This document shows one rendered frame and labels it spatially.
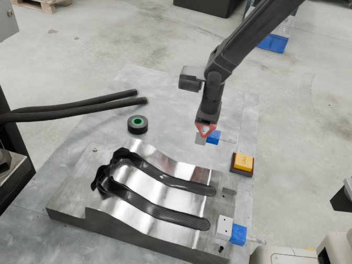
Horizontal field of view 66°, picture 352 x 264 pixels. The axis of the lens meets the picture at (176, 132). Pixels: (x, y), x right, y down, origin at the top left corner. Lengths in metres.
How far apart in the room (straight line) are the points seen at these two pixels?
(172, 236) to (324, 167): 1.86
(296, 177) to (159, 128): 1.39
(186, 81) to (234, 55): 0.17
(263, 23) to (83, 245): 0.70
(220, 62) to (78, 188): 0.53
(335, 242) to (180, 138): 0.60
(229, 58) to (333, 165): 1.94
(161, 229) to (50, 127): 1.75
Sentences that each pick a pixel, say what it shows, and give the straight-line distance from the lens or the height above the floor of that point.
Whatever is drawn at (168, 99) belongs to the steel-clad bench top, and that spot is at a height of 0.80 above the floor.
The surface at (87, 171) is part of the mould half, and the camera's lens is 0.88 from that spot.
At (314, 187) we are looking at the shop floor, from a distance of 2.25.
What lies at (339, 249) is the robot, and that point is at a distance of 0.99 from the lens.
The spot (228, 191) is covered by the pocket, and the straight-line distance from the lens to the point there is 0.84.
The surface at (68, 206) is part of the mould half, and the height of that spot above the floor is 0.86.
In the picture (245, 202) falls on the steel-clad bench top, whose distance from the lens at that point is 0.93.
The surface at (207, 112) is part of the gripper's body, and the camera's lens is 0.80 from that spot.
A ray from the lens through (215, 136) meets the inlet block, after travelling 0.88.
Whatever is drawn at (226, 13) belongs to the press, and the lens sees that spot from 4.57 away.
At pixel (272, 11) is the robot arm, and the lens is 0.60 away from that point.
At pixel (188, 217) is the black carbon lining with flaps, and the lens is 0.76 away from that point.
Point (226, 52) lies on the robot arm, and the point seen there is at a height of 1.26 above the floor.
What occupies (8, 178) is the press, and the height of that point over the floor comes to 0.78.
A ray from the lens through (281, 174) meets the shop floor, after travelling 2.20.
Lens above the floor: 1.54
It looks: 44 degrees down
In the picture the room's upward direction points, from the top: 8 degrees clockwise
